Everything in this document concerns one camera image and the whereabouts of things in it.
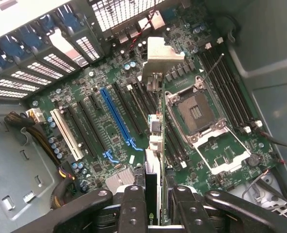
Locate silver chipset heat sink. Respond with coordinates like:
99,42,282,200
106,167,136,193

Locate round coin cell battery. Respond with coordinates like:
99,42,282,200
248,153,262,167

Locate metal socket cover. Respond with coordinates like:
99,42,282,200
191,126,252,176

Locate blue expansion slot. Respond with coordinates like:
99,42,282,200
99,87,137,148

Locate green motherboard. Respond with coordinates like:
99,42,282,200
31,14,280,195

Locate CPU socket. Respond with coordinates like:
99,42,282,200
165,82,228,144

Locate white expansion slot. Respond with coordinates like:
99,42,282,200
50,109,84,161

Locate open black PC case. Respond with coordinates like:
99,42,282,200
0,0,287,233

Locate black thin wire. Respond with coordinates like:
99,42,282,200
259,130,287,151

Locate yellow black power wires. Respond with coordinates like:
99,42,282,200
4,110,76,211

